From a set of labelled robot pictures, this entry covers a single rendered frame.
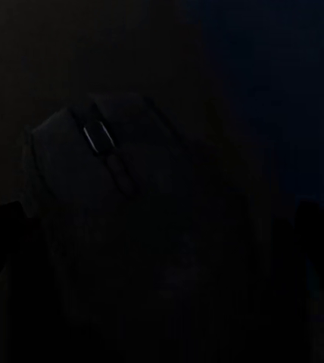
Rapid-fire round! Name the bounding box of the mouse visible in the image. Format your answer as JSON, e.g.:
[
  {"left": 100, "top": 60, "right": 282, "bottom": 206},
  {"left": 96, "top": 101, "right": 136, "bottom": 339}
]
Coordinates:
[{"left": 22, "top": 92, "right": 266, "bottom": 363}]

